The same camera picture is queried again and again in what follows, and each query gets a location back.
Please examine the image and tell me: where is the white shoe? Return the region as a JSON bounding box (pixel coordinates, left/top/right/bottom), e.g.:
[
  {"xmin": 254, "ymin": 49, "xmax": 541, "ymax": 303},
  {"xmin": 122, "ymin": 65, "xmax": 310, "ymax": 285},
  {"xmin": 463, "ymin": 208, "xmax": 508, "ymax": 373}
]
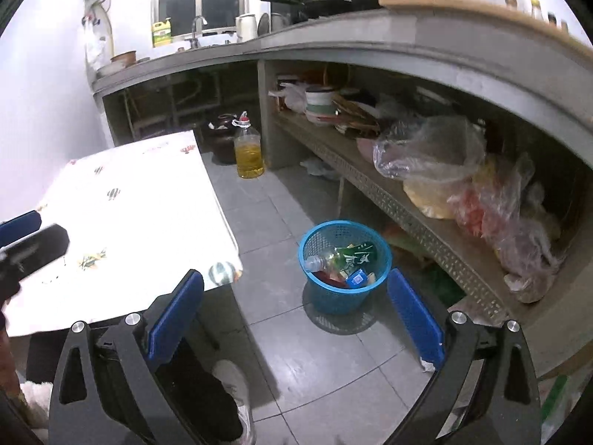
[{"xmin": 212, "ymin": 359, "xmax": 257, "ymax": 445}]

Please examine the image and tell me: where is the yellow detergent bottle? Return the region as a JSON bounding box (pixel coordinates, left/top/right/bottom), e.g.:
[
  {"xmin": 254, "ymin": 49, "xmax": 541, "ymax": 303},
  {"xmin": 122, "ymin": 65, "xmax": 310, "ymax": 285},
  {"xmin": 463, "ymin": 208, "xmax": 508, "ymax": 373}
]
[{"xmin": 152, "ymin": 17, "xmax": 173, "ymax": 48}]

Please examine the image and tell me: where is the grey kitchen counter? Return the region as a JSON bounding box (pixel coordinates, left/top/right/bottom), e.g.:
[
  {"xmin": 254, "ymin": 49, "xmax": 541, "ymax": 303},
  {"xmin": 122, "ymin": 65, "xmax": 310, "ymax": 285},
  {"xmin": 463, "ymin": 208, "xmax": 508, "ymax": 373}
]
[{"xmin": 91, "ymin": 7, "xmax": 593, "ymax": 168}]

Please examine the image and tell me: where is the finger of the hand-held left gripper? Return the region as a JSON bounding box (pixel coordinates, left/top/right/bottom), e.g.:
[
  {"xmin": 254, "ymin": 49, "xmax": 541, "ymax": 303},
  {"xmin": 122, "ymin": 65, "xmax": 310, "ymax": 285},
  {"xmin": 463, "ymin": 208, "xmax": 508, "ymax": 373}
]
[
  {"xmin": 0, "ymin": 224, "xmax": 70, "ymax": 288},
  {"xmin": 0, "ymin": 210, "xmax": 42, "ymax": 247}
]

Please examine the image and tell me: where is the crumpled clear plastic bag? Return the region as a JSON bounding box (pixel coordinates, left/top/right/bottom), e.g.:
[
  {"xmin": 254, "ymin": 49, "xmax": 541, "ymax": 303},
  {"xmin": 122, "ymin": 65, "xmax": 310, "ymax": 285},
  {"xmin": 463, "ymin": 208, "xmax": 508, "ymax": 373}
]
[{"xmin": 498, "ymin": 213, "xmax": 566, "ymax": 304}]

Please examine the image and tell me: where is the hanging white plastic bag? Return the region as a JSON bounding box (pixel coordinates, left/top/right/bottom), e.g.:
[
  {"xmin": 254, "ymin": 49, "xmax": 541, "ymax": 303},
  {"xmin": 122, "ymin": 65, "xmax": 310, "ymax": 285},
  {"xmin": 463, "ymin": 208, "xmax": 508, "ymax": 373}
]
[{"xmin": 83, "ymin": 14, "xmax": 109, "ymax": 72}]

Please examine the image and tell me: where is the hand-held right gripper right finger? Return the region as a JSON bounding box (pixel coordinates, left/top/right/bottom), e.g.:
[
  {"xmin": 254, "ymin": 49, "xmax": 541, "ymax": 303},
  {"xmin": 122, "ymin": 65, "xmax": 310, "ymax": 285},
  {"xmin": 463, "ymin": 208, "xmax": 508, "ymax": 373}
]
[{"xmin": 387, "ymin": 267, "xmax": 543, "ymax": 445}]

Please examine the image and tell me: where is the perforated grey shelf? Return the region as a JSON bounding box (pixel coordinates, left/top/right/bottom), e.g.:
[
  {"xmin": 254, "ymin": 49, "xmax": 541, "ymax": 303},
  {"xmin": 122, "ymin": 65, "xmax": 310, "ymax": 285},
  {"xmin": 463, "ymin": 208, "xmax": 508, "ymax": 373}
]
[{"xmin": 271, "ymin": 111, "xmax": 580, "ymax": 334}]

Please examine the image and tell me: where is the metal sink faucet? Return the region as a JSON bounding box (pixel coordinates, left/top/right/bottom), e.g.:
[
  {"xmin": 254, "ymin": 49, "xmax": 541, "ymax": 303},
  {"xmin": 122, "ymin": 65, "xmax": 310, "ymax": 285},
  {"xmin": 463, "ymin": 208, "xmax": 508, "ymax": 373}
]
[{"xmin": 190, "ymin": 15, "xmax": 209, "ymax": 49}]

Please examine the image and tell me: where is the dark trouser leg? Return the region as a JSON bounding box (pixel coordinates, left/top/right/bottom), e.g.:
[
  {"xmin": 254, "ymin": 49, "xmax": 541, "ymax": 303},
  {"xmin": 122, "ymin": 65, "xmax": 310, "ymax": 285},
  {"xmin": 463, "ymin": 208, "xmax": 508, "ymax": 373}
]
[{"xmin": 158, "ymin": 338, "xmax": 246, "ymax": 445}]

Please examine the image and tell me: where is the cooking oil bottle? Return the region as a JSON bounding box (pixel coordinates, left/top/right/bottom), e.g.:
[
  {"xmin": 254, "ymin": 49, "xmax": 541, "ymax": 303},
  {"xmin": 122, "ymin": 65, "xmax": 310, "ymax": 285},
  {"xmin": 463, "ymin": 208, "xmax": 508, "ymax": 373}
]
[{"xmin": 233, "ymin": 111, "xmax": 265, "ymax": 179}]

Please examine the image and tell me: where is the yellow filled plastic bag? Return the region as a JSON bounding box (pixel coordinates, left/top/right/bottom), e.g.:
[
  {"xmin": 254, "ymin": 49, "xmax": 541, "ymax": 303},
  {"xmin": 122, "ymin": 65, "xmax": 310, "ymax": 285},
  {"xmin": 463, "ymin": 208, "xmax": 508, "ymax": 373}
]
[{"xmin": 403, "ymin": 158, "xmax": 496, "ymax": 220}]

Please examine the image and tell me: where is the stack of white green bowls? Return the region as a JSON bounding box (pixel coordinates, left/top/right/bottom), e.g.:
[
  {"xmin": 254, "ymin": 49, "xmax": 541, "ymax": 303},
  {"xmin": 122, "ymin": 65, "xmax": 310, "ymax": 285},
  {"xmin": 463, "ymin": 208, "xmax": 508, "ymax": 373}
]
[{"xmin": 305, "ymin": 86, "xmax": 344, "ymax": 125}]

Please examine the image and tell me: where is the black frying pan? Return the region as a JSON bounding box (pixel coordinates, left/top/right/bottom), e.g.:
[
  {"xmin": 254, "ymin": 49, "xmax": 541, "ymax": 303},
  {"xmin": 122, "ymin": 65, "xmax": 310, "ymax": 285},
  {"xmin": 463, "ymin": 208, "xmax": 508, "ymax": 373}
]
[{"xmin": 258, "ymin": 0, "xmax": 353, "ymax": 24}]

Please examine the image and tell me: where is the pile of brown dishes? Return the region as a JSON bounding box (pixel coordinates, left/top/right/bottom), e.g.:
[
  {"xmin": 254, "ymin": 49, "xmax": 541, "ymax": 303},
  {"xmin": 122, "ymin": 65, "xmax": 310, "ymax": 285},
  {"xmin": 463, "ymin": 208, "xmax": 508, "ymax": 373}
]
[{"xmin": 331, "ymin": 88, "xmax": 383, "ymax": 137}]

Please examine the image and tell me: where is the white rag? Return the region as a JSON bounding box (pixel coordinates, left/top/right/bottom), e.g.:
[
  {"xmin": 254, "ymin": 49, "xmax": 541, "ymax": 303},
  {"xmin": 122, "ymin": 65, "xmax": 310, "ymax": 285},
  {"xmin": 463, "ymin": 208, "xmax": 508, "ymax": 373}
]
[{"xmin": 300, "ymin": 156, "xmax": 341, "ymax": 181}]

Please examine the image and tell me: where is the wooden cutting board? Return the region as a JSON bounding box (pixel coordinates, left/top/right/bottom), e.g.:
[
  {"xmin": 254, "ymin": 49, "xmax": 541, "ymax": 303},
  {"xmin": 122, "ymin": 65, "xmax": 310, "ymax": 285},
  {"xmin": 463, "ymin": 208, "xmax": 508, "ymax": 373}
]
[{"xmin": 377, "ymin": 0, "xmax": 580, "ymax": 33}]

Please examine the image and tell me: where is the dark clay pot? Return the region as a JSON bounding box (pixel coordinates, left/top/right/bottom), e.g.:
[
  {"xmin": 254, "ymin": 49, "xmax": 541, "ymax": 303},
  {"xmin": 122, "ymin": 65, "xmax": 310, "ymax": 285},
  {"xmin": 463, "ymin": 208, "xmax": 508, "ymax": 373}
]
[{"xmin": 206, "ymin": 113, "xmax": 242, "ymax": 165}]

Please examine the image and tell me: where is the plastic bag with red contents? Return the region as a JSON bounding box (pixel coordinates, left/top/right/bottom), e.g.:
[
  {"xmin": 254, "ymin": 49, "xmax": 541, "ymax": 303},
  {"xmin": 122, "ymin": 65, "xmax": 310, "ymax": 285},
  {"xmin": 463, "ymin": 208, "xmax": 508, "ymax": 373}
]
[{"xmin": 447, "ymin": 153, "xmax": 538, "ymax": 251}]

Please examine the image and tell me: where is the green plastic bottle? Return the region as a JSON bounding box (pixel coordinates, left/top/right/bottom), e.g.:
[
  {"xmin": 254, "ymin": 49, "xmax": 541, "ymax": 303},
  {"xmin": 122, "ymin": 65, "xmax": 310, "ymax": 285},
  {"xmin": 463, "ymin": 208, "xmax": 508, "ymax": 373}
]
[{"xmin": 303, "ymin": 241, "xmax": 378, "ymax": 274}]

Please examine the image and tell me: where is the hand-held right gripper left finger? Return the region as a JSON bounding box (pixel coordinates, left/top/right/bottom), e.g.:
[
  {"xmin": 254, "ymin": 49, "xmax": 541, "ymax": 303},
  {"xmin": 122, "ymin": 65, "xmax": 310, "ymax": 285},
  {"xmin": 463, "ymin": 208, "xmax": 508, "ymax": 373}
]
[{"xmin": 47, "ymin": 268, "xmax": 205, "ymax": 445}]

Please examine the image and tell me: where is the white electric kettle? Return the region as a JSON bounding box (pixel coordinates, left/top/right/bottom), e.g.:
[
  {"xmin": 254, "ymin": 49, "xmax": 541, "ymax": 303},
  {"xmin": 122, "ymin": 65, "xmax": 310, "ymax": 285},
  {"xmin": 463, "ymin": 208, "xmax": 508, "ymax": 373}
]
[{"xmin": 235, "ymin": 13, "xmax": 258, "ymax": 42}]

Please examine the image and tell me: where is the white green fluffy cloth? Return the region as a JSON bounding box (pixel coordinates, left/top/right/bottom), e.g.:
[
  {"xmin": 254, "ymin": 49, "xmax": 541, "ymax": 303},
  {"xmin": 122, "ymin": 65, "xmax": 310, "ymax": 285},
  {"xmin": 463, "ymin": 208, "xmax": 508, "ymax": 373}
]
[{"xmin": 21, "ymin": 380, "xmax": 52, "ymax": 429}]

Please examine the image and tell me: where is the blue plastic basket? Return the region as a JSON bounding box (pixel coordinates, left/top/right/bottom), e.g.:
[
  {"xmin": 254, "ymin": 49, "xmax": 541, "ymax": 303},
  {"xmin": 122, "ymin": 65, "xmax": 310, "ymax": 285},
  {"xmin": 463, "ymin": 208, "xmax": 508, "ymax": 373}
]
[{"xmin": 298, "ymin": 220, "xmax": 394, "ymax": 314}]

